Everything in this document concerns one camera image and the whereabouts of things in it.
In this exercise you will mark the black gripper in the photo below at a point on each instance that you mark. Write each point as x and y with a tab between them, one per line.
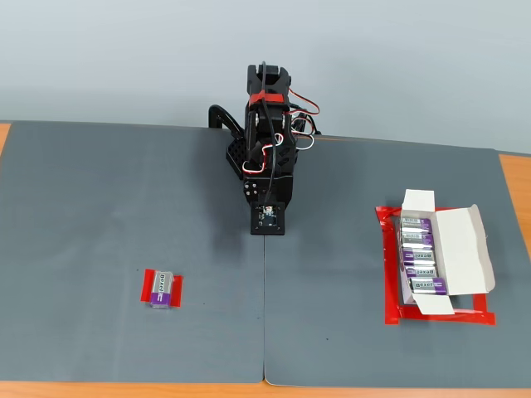
250	190

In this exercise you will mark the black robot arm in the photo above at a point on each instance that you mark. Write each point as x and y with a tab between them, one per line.
269	124

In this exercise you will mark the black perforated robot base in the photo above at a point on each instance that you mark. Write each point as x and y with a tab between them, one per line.
234	155

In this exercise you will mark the white cardboard box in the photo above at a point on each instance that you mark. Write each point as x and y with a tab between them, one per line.
460	248

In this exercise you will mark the grey mat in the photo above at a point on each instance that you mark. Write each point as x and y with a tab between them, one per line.
103	207
332	248

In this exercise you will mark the black table clamp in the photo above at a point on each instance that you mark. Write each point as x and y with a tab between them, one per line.
224	116

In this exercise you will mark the red tape band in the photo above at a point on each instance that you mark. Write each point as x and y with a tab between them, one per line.
271	98

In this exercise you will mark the small red tape patch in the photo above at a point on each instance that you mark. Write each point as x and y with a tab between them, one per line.
177	290

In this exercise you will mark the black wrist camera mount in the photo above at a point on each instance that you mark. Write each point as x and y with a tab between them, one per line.
259	228

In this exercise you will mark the red tape frame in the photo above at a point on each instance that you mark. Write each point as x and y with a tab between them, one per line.
390	269

